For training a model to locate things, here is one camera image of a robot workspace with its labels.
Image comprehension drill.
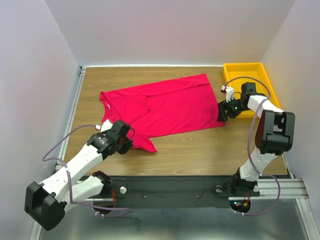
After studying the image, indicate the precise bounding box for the yellow plastic bin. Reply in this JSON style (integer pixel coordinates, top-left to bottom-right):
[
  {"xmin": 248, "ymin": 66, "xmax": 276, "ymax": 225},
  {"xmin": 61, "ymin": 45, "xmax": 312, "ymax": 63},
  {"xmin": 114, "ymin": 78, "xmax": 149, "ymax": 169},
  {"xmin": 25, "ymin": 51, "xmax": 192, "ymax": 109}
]
[{"xmin": 222, "ymin": 62, "xmax": 282, "ymax": 119}]

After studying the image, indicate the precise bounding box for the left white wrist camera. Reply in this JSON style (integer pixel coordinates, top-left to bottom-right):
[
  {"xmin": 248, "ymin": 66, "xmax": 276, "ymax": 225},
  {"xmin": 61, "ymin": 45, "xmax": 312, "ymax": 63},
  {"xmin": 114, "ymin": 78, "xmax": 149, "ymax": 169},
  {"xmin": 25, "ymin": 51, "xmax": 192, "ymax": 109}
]
[{"xmin": 95, "ymin": 119, "xmax": 113, "ymax": 133}]

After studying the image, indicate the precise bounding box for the aluminium frame rail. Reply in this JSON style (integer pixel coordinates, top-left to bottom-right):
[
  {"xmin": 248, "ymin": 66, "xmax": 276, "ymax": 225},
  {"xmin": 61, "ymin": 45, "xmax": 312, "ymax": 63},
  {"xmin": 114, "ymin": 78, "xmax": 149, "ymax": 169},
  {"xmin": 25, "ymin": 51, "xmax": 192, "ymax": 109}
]
[{"xmin": 28, "ymin": 66, "xmax": 88, "ymax": 240}]

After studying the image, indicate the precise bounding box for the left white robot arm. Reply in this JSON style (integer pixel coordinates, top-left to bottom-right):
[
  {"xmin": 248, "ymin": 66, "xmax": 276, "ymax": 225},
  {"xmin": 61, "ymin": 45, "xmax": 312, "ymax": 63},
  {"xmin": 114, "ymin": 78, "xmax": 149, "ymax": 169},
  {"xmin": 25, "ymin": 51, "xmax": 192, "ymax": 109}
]
[{"xmin": 24, "ymin": 120, "xmax": 133, "ymax": 231}]

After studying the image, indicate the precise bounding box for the red t shirt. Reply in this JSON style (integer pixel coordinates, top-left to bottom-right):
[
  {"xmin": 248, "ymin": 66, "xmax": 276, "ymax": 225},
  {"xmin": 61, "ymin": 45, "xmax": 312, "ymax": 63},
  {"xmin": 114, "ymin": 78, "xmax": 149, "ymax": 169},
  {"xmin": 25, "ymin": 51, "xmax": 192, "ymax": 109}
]
[{"xmin": 99, "ymin": 73, "xmax": 225, "ymax": 153}]

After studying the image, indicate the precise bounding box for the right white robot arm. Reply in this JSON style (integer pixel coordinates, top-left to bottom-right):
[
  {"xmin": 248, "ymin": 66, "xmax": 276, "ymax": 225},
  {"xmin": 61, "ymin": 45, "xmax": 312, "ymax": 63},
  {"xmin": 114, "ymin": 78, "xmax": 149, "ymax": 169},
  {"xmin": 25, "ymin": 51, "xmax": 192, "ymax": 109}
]
[{"xmin": 217, "ymin": 82, "xmax": 296, "ymax": 195}]

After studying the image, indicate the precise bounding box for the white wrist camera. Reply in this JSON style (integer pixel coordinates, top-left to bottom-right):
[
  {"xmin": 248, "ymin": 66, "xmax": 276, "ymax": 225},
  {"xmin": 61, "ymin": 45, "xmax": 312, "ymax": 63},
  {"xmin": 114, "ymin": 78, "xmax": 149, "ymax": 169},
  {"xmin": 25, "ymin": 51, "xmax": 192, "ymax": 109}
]
[
  {"xmin": 220, "ymin": 85, "xmax": 235, "ymax": 103},
  {"xmin": 95, "ymin": 119, "xmax": 113, "ymax": 133}
]

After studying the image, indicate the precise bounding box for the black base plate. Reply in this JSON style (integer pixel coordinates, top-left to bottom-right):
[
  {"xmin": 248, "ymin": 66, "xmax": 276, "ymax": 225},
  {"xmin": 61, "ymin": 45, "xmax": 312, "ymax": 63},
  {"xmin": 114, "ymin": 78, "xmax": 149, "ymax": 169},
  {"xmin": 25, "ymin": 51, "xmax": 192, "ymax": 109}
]
[{"xmin": 53, "ymin": 171, "xmax": 261, "ymax": 213}]

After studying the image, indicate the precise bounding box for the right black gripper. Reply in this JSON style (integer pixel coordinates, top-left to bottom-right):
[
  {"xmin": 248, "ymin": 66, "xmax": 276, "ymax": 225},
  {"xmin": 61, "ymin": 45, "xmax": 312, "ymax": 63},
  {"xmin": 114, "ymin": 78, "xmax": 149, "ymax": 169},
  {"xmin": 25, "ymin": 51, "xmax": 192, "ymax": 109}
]
[{"xmin": 216, "ymin": 95, "xmax": 250, "ymax": 122}]

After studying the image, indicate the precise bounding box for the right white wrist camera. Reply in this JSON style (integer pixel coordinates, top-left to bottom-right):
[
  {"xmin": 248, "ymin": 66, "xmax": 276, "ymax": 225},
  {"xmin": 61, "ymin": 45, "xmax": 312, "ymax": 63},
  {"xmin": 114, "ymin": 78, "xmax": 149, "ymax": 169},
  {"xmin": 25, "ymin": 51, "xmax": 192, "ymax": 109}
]
[{"xmin": 220, "ymin": 85, "xmax": 235, "ymax": 103}]

